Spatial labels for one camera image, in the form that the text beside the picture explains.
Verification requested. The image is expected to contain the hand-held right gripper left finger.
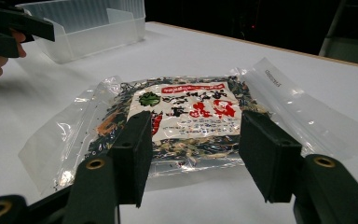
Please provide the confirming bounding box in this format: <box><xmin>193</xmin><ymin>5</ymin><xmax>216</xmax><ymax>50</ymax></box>
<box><xmin>62</xmin><ymin>110</ymin><xmax>154</xmax><ymax>224</ymax></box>

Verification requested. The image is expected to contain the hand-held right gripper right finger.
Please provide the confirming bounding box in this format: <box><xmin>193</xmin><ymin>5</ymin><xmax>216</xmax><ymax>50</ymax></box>
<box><xmin>238</xmin><ymin>110</ymin><xmax>358</xmax><ymax>224</ymax></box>

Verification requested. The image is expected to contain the translucent plastic bin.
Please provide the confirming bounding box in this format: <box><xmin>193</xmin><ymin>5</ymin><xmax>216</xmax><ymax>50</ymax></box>
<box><xmin>16</xmin><ymin>0</ymin><xmax>147</xmax><ymax>65</ymax></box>

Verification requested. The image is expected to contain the clear bag of dried seaweed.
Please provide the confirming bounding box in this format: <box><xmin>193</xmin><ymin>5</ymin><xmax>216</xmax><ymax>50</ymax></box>
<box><xmin>18</xmin><ymin>57</ymin><xmax>358</xmax><ymax>197</ymax></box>

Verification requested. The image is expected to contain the grey metal stand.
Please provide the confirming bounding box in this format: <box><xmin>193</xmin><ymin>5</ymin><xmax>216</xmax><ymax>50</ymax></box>
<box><xmin>318</xmin><ymin>0</ymin><xmax>358</xmax><ymax>68</ymax></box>

